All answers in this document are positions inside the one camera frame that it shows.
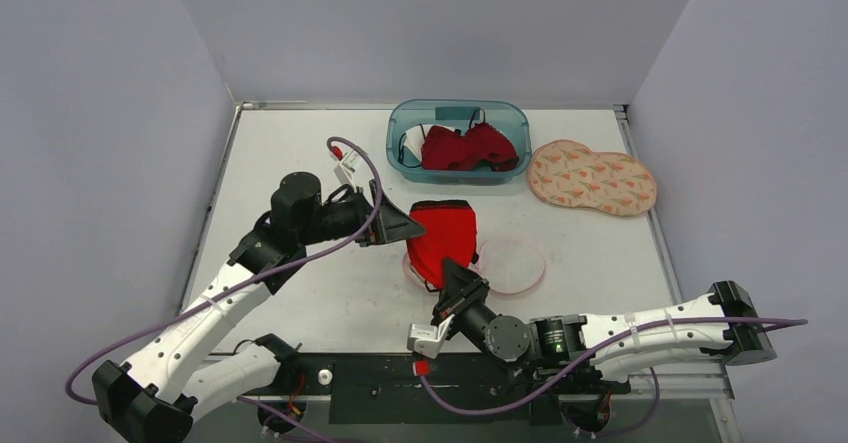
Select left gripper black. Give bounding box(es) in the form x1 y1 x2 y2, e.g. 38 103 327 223
299 179 426 247

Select pink round mesh laundry bag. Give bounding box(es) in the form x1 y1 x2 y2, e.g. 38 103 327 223
401 233 547 297

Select bright red bra black straps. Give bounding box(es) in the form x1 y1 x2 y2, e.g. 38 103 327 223
405 199 480 292

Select floral mesh laundry bag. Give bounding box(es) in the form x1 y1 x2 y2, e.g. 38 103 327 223
526 139 658 218

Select teal plastic bin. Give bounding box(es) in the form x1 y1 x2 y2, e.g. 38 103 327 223
386 99 532 186

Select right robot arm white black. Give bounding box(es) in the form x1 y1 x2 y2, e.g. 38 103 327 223
432 258 776 392

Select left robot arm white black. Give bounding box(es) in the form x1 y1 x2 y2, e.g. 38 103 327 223
92 172 425 442

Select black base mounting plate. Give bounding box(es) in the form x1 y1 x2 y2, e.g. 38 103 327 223
251 353 631 426

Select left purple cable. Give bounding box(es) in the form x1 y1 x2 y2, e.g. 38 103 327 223
64 136 386 407

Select purple cable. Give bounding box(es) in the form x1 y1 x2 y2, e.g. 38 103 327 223
413 317 810 418
64 136 386 407

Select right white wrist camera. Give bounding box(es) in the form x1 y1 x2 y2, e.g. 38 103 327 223
407 315 454 359

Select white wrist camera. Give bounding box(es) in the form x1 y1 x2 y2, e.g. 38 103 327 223
407 315 454 359
333 150 363 190

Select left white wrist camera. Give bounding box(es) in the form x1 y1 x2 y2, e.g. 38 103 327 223
333 150 363 190

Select white bra black straps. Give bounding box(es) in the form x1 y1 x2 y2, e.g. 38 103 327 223
396 123 455 170

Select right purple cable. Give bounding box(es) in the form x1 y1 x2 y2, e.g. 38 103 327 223
413 317 810 418

